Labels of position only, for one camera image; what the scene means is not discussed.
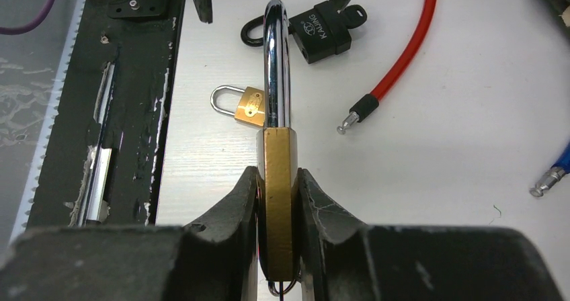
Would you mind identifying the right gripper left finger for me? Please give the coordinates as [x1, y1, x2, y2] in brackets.
[1, 167, 257, 300]

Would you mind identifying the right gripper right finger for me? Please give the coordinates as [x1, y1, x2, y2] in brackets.
[296, 169, 562, 300]

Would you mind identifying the large brass padlock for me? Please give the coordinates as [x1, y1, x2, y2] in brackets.
[257, 0, 298, 300]

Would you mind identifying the blue cable lock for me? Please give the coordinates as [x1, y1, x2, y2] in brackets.
[529, 144, 569, 198]

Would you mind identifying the black padlock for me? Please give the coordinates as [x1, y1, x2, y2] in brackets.
[240, 1, 369, 65]

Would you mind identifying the small brass padlock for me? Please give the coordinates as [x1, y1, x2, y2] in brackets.
[210, 85, 266, 127]

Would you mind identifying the red cable lock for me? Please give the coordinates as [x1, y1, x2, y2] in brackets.
[337, 0, 437, 134]

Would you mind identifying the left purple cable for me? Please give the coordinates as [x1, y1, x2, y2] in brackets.
[0, 0, 65, 36]

